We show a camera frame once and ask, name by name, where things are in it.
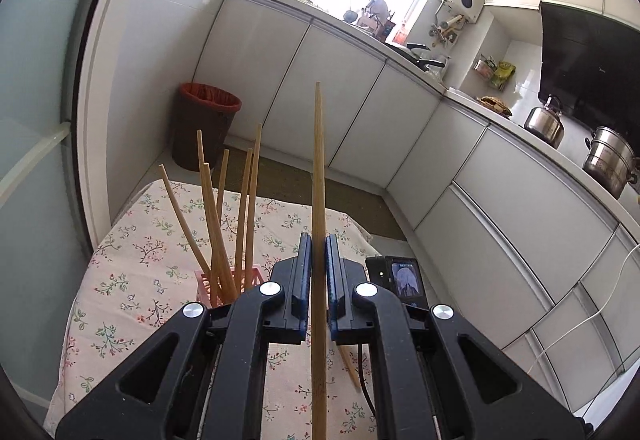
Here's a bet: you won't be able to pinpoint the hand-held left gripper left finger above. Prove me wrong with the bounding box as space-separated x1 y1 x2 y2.
55 232 313 440

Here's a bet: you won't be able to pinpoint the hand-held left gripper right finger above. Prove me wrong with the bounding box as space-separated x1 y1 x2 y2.
325 234 586 440

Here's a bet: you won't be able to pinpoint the bunch of wooden chopsticks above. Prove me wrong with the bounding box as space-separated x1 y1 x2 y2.
159 124 263 308

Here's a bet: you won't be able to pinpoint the pink plastic utensil basket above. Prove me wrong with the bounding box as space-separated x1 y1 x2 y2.
194 267 264 308

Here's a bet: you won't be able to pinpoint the wooden chopstick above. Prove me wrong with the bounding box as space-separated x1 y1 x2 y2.
310 81 329 440

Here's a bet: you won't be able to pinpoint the brown floor mat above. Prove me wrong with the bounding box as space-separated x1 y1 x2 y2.
220 152 406 241

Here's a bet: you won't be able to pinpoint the floral tablecloth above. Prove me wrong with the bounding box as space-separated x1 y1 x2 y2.
42 177 381 440

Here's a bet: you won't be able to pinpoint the white kitchen base cabinets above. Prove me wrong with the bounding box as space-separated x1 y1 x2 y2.
192 0 640 421

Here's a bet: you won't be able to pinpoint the brown trash bin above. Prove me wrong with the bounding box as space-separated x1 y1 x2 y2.
171 82 243 172

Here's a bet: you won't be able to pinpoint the woven straw mat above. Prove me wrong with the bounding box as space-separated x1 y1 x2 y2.
476 95 513 117

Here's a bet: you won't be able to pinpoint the stainless steel kettle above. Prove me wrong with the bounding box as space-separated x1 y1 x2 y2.
523 95 566 149

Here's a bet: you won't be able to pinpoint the white kitchen countertop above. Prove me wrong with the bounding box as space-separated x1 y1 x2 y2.
230 0 640 231

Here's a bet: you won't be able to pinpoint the black frying pan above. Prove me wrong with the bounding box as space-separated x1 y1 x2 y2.
387 42 446 71

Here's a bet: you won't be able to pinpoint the green packet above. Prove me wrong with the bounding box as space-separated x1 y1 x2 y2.
491 61 516 91

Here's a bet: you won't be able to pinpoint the stainless steel steamer pot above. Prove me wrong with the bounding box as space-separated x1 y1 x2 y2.
581 126 640 199

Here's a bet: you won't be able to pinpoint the brown bag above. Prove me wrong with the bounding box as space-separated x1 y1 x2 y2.
356 0 397 41

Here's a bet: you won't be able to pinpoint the black range hood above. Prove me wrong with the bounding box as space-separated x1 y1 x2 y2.
539 2 640 133

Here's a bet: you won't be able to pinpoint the frosted glass sliding door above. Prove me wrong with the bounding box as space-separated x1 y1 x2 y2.
0 0 108 421

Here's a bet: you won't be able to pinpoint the black cable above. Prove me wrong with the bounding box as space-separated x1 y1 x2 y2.
356 344 377 418

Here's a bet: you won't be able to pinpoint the white cable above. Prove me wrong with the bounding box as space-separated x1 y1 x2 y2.
530 245 640 373

